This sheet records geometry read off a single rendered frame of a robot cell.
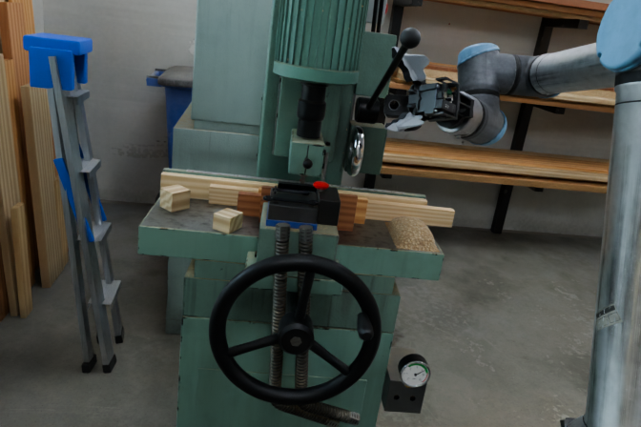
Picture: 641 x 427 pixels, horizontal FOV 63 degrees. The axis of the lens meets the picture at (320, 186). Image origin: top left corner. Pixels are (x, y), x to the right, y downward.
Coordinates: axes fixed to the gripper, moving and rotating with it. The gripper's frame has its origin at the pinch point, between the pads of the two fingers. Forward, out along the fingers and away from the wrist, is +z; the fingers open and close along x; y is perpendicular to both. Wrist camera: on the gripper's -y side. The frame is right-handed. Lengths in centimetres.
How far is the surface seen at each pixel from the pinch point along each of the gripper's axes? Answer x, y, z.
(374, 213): 22.0, -14.9, -18.6
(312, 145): 9.9, -18.0, -0.3
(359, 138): 5.0, -20.2, -17.1
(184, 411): 69, -41, 8
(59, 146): 9, -115, 17
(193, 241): 31.7, -29.0, 18.2
